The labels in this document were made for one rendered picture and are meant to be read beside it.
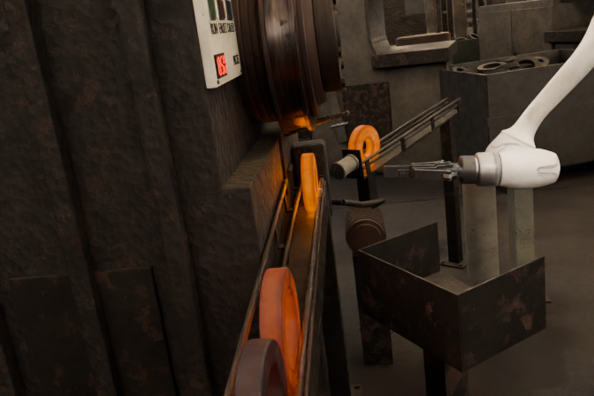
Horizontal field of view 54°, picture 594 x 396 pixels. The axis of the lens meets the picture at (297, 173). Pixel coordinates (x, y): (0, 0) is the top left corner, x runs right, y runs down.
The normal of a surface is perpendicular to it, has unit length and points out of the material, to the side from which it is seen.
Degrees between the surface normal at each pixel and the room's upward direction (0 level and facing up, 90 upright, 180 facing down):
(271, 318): 51
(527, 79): 90
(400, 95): 90
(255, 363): 15
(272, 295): 31
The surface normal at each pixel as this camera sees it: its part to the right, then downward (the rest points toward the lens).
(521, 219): -0.08, 0.26
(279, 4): -0.12, -0.11
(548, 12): -0.96, 0.18
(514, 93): 0.18, 0.22
